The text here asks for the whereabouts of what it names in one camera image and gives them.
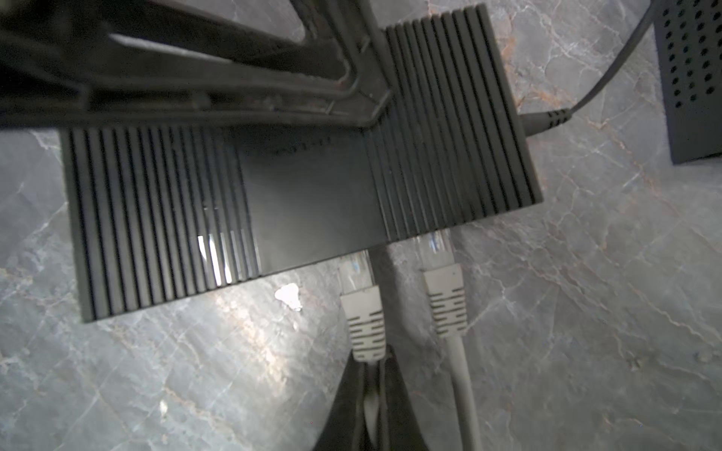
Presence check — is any black power adapter with cable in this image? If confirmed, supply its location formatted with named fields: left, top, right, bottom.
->
left=518, top=0, right=661, bottom=137

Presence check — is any dark grey flat switch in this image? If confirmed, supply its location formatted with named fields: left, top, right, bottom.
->
left=654, top=0, right=722, bottom=165

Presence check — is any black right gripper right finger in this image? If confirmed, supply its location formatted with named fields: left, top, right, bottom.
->
left=380, top=346, right=429, bottom=451

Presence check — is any black ribbed network switch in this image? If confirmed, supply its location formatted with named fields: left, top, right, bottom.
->
left=61, top=4, right=543, bottom=322

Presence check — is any grey ethernet cable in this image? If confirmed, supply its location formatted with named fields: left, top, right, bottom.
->
left=337, top=250, right=388, bottom=446
left=414, top=227, right=485, bottom=451

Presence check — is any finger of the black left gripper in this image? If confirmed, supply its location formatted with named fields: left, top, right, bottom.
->
left=1, top=1, right=392, bottom=128

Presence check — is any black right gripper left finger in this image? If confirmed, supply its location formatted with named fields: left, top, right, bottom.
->
left=313, top=354, right=367, bottom=451

